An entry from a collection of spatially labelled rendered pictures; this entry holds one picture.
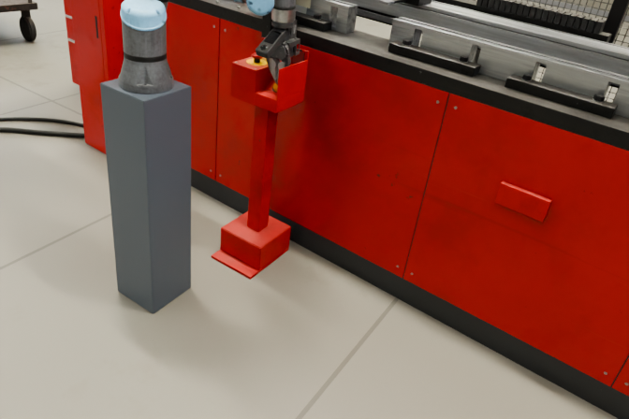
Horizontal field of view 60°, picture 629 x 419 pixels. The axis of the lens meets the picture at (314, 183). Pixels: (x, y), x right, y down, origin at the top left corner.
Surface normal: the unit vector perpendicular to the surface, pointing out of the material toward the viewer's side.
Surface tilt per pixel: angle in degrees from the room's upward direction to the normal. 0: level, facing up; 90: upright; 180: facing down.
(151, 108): 90
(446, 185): 90
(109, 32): 90
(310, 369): 0
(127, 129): 90
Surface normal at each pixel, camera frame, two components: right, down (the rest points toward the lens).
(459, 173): -0.59, 0.34
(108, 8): 0.80, 0.37
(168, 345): 0.11, -0.86
